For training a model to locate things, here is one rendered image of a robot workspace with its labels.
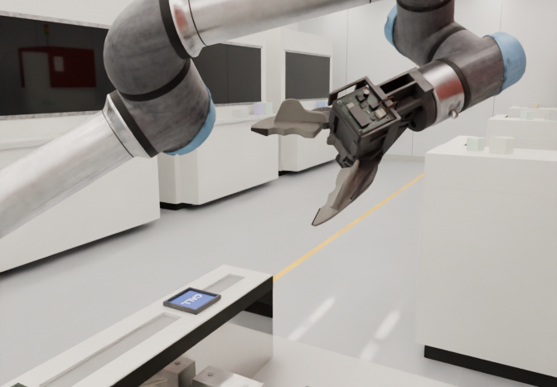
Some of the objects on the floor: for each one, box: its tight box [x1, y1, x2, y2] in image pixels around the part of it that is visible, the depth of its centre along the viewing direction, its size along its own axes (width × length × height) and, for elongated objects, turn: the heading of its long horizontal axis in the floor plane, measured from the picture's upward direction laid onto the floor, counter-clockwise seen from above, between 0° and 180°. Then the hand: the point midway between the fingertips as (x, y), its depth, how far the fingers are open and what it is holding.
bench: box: [0, 0, 160, 273], centre depth 374 cm, size 108×180×200 cm, turn 151°
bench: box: [157, 31, 279, 210], centre depth 564 cm, size 108×180×200 cm, turn 151°
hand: (278, 178), depth 59 cm, fingers open, 14 cm apart
